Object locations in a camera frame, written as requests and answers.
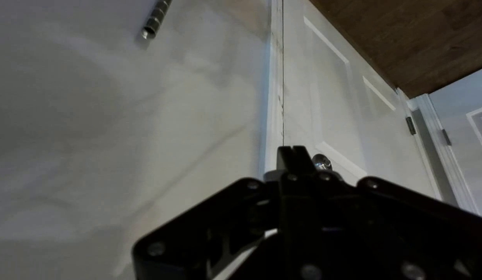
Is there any white door with round knob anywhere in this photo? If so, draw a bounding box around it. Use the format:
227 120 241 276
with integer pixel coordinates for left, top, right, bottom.
281 0 446 206

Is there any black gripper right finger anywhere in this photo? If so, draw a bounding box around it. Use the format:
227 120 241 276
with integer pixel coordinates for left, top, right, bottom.
294 145 482 280

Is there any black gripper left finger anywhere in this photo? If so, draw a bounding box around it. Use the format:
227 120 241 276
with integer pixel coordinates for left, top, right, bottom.
130 145 298 280

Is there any white door casing trim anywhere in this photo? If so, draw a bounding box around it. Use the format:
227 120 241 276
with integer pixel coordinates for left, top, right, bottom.
259 0 287 176

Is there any metal door hinge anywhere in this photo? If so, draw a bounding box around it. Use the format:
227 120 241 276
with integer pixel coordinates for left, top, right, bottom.
440 128 454 148
404 115 416 137

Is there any silver round door knob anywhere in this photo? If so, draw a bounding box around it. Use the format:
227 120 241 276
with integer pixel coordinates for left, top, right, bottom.
311 153 334 173

